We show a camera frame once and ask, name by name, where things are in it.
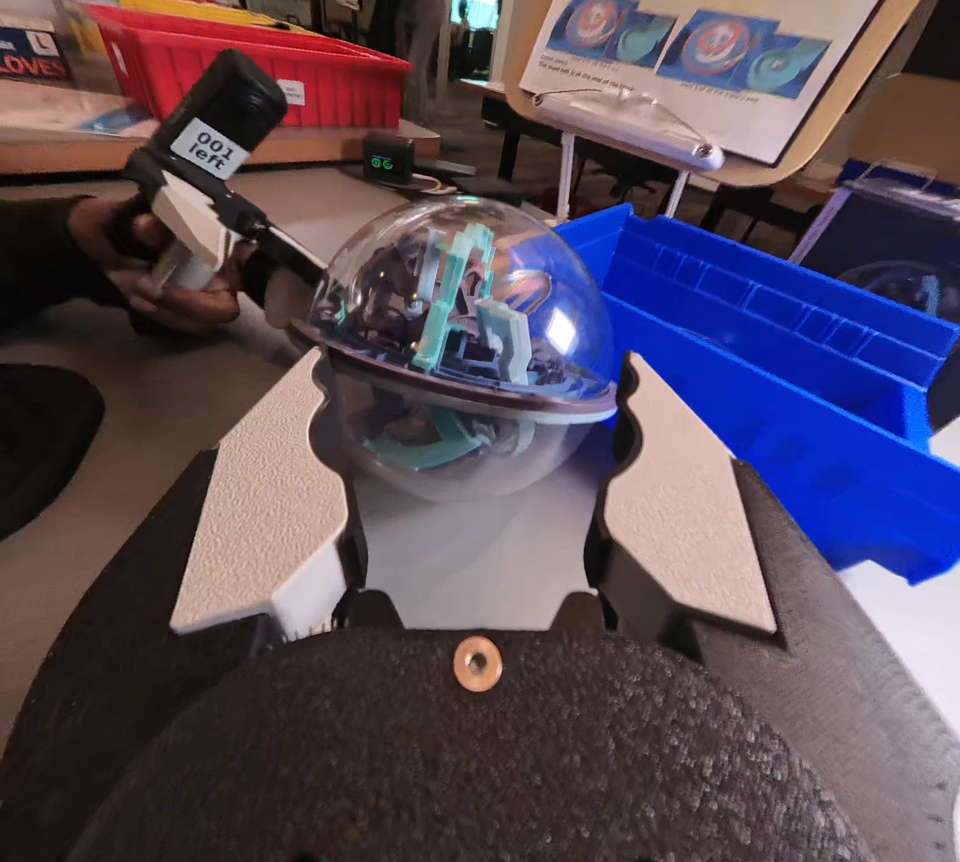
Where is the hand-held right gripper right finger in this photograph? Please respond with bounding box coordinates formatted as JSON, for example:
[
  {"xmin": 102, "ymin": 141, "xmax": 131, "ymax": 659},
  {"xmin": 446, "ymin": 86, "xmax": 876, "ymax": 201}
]
[{"xmin": 600, "ymin": 352, "xmax": 778, "ymax": 635}]

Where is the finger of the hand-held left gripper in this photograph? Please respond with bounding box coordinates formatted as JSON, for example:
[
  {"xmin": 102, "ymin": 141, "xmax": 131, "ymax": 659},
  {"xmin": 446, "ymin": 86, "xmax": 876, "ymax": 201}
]
[{"xmin": 233, "ymin": 202, "xmax": 328, "ymax": 281}]

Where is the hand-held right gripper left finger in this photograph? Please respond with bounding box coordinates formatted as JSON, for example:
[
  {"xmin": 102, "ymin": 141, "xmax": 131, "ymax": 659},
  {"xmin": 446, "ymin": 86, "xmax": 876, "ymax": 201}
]
[{"xmin": 170, "ymin": 349, "xmax": 369, "ymax": 635}]

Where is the clear maze ball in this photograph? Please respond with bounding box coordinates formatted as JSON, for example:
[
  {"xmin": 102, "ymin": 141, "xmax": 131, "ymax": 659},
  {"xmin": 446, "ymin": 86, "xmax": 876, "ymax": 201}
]
[{"xmin": 293, "ymin": 195, "xmax": 619, "ymax": 503}]

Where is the person's left forearm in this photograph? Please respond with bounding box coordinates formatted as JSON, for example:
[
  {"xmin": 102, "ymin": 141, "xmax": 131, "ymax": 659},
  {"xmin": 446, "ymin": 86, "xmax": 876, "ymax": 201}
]
[{"xmin": 0, "ymin": 195, "xmax": 91, "ymax": 330}]

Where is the maze ball box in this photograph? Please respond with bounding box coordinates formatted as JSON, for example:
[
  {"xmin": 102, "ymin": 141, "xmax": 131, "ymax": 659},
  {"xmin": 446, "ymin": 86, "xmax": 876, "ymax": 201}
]
[{"xmin": 795, "ymin": 165, "xmax": 960, "ymax": 353}]

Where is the person's left hand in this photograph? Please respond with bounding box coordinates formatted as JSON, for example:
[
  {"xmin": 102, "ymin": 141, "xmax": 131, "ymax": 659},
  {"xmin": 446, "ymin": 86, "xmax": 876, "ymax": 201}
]
[{"xmin": 68, "ymin": 187, "xmax": 249, "ymax": 338}]

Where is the red plastic bin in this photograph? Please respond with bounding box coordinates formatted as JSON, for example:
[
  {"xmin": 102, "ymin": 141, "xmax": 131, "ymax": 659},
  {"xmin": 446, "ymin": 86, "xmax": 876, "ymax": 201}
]
[{"xmin": 83, "ymin": 4, "xmax": 409, "ymax": 128}]

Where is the yellow plastic bin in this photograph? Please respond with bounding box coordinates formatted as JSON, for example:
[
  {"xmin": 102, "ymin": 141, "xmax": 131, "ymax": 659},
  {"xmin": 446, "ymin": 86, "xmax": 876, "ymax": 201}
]
[{"xmin": 113, "ymin": 0, "xmax": 286, "ymax": 30}]

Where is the small black device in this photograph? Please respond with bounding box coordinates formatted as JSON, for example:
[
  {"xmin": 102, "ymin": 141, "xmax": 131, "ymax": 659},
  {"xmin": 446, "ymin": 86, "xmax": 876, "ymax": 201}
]
[{"xmin": 363, "ymin": 132, "xmax": 421, "ymax": 185}]

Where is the blue plastic tray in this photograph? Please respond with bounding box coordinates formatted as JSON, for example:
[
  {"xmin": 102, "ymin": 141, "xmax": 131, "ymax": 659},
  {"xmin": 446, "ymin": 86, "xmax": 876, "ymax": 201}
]
[{"xmin": 555, "ymin": 202, "xmax": 960, "ymax": 585}]

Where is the glove box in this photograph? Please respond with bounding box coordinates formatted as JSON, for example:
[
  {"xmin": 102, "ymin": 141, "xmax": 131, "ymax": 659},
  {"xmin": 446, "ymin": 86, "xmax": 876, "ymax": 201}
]
[{"xmin": 0, "ymin": 15, "xmax": 76, "ymax": 83}]

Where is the instruction sheet board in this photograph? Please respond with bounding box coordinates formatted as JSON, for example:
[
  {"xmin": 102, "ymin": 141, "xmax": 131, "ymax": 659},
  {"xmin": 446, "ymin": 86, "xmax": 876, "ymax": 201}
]
[{"xmin": 503, "ymin": 0, "xmax": 960, "ymax": 188}]

